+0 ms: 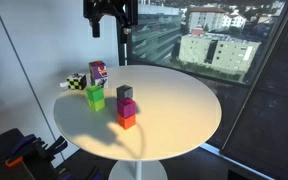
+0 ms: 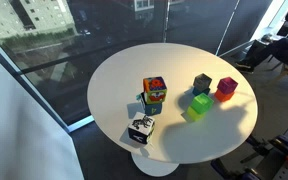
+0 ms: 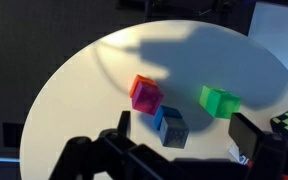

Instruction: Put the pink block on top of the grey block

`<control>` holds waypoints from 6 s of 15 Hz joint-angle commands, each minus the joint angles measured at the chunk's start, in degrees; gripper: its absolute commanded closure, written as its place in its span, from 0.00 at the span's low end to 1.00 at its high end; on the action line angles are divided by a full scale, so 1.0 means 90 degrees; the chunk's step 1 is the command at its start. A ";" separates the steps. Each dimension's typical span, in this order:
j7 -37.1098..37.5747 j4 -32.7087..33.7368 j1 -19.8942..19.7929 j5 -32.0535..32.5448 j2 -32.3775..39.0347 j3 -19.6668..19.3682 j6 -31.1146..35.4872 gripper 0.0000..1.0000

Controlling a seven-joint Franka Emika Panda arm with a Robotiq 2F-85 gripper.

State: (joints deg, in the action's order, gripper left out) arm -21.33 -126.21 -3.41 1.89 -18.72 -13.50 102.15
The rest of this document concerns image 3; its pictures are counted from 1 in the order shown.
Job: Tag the grey block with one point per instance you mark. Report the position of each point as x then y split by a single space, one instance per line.
174 132

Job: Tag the white paper tag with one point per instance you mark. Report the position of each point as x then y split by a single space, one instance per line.
235 154

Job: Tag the pink block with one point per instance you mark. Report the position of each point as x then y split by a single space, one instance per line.
147 99

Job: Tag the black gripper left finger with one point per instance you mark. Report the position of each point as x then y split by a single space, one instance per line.
124 122

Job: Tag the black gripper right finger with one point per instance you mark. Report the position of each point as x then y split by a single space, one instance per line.
246 135

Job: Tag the green block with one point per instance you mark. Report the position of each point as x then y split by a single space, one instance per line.
220 102

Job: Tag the blue block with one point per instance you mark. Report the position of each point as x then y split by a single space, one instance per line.
163 115

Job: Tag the orange block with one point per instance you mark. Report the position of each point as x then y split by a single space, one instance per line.
142 81

